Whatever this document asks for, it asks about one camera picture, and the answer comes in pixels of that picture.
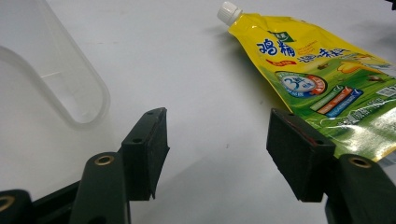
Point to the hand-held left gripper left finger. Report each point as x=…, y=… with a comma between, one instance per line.
x=144, y=161

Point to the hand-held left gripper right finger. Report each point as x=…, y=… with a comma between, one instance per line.
x=299, y=155

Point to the yellow green spout pouch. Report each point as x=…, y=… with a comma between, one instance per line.
x=323, y=74

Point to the clear plastic container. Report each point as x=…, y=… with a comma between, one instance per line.
x=46, y=62

